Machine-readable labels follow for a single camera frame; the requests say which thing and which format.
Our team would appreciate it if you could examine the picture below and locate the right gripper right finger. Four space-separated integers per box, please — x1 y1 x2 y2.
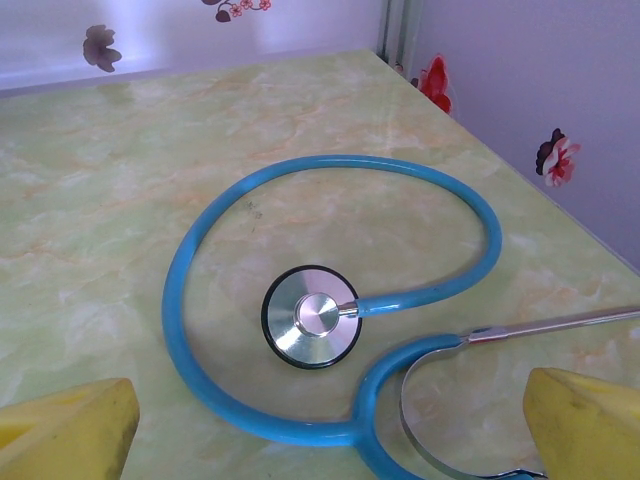
522 367 640 480

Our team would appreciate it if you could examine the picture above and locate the blue stethoscope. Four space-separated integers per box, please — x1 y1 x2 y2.
160 153 640 480

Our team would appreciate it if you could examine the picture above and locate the aluminium corner post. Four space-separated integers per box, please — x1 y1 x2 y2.
377 0 424 66

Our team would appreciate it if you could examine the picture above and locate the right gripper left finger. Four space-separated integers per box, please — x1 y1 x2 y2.
0 377 141 480

